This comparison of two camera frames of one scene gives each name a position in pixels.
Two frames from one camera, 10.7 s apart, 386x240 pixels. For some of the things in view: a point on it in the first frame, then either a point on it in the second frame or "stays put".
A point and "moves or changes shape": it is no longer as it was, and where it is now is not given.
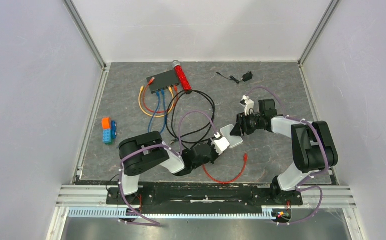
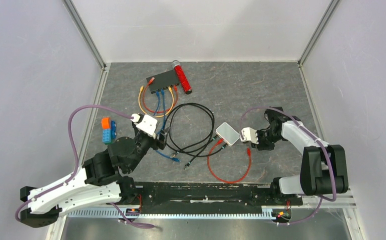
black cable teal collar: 195,139 moves or changes shape
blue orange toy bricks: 109,130 stays put
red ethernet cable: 245,156 moves or changes shape
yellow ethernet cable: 168,113 stays put
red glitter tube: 176,64 stays put
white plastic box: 233,140 moves or changes shape
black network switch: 163,81 stays put
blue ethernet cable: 164,113 stays put
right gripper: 241,127 to 261,146
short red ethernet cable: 151,80 stays put
